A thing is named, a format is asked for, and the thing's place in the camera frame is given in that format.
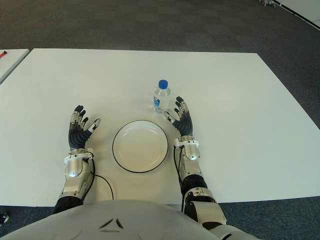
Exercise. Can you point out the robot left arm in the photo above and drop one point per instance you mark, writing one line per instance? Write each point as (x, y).
(75, 167)

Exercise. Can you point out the grey chair base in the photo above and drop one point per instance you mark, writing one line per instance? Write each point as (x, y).
(266, 2)

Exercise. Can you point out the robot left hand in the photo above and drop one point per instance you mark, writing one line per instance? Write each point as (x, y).
(76, 135)

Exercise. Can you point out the white side table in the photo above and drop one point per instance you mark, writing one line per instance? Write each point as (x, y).
(10, 65)

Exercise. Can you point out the red marker pen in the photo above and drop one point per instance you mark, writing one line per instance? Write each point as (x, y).
(3, 53)

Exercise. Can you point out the grey robot torso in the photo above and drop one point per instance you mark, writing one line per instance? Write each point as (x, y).
(112, 220)

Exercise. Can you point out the black caster wheel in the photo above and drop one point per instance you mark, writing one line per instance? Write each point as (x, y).
(3, 218)

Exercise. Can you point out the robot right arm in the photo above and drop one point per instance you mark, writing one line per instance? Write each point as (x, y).
(192, 152)

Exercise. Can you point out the clear water bottle blue cap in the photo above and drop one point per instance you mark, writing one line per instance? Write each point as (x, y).
(162, 93)

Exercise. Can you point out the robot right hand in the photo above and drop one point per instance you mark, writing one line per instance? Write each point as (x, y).
(185, 125)

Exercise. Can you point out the white panel with black edge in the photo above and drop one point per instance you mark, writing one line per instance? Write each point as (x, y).
(305, 12)

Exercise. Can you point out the white plate black rim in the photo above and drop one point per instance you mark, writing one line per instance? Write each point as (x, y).
(140, 147)

